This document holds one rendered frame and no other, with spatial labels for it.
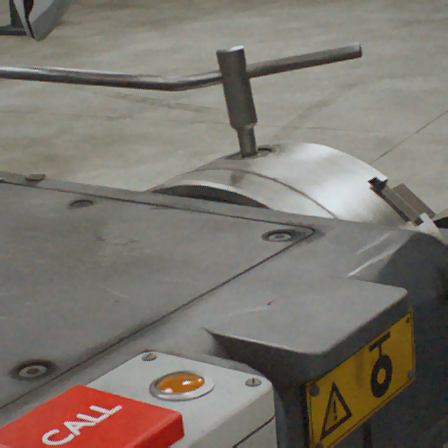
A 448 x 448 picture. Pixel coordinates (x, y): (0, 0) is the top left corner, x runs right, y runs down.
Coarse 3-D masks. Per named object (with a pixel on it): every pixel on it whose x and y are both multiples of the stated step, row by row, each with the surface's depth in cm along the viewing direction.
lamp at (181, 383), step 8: (176, 376) 56; (184, 376) 56; (192, 376) 56; (200, 376) 57; (160, 384) 56; (168, 384) 56; (176, 384) 56; (184, 384) 56; (192, 384) 56; (200, 384) 56; (168, 392) 55; (176, 392) 55; (184, 392) 55
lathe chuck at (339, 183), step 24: (264, 144) 103; (288, 144) 101; (312, 144) 101; (216, 168) 97; (240, 168) 96; (264, 168) 96; (288, 168) 96; (312, 168) 96; (336, 168) 97; (360, 168) 98; (312, 192) 93; (336, 192) 94; (360, 192) 95; (336, 216) 91; (360, 216) 93; (384, 216) 94
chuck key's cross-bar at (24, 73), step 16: (336, 48) 98; (352, 48) 97; (0, 64) 99; (256, 64) 98; (272, 64) 98; (288, 64) 98; (304, 64) 98; (320, 64) 98; (32, 80) 99; (48, 80) 99; (64, 80) 99; (80, 80) 99; (96, 80) 99; (112, 80) 99; (128, 80) 99; (144, 80) 99; (160, 80) 99; (176, 80) 99; (192, 80) 98; (208, 80) 98
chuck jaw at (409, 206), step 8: (400, 184) 102; (376, 192) 97; (384, 192) 98; (392, 192) 98; (400, 192) 101; (408, 192) 102; (384, 200) 97; (392, 200) 97; (400, 200) 98; (408, 200) 101; (416, 200) 102; (400, 208) 97; (408, 208) 98; (416, 208) 101; (424, 208) 101; (400, 216) 96; (408, 216) 97; (416, 216) 97; (432, 216) 101; (416, 224) 97
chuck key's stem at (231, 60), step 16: (224, 48) 98; (240, 48) 98; (224, 64) 98; (240, 64) 98; (224, 80) 98; (240, 80) 98; (224, 96) 99; (240, 96) 98; (240, 112) 98; (240, 128) 99; (240, 144) 100; (256, 144) 100
